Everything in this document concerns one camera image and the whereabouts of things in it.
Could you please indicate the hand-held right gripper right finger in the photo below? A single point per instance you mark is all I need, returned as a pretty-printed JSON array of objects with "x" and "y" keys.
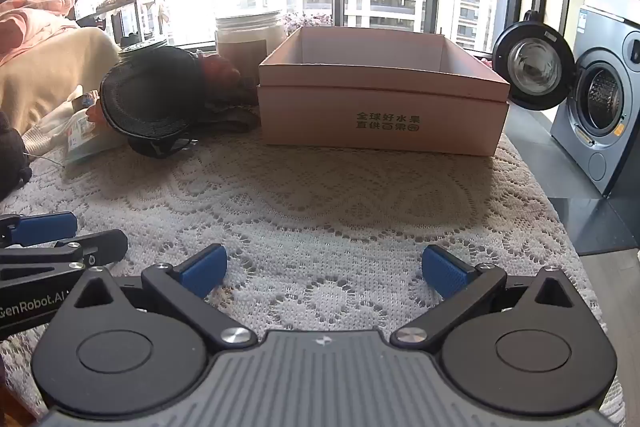
[{"x": 445, "y": 272}]

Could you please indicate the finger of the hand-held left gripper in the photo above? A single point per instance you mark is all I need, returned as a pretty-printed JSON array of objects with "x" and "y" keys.
[
  {"x": 100, "y": 244},
  {"x": 45, "y": 227}
]

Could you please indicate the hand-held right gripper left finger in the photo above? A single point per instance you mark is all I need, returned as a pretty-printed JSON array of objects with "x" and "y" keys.
[{"x": 202, "y": 272}]

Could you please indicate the black mesh hat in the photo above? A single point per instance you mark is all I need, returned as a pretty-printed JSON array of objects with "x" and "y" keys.
[{"x": 150, "y": 102}]

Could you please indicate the grey knitted cloth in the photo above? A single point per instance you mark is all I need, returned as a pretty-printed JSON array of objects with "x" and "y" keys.
[{"x": 235, "y": 117}]

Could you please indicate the pink cardboard box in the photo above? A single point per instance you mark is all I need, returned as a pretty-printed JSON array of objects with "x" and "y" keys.
[{"x": 380, "y": 122}]

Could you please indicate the dark cloth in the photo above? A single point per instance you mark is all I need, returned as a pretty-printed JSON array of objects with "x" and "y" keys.
[{"x": 10, "y": 157}]

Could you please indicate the clear snack packet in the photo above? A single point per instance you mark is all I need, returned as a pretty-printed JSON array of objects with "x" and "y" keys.
[{"x": 82, "y": 137}]

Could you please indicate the white lace tablecloth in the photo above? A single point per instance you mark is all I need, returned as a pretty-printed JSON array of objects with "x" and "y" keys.
[{"x": 300, "y": 207}]

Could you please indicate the grey washing machine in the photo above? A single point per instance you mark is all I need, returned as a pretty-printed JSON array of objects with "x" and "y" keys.
[{"x": 600, "y": 147}]

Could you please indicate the pink clothes pile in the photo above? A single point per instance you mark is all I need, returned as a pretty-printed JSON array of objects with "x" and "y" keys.
[{"x": 30, "y": 22}]

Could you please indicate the white lidded plastic jar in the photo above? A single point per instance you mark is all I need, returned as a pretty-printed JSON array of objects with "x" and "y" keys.
[{"x": 250, "y": 37}]

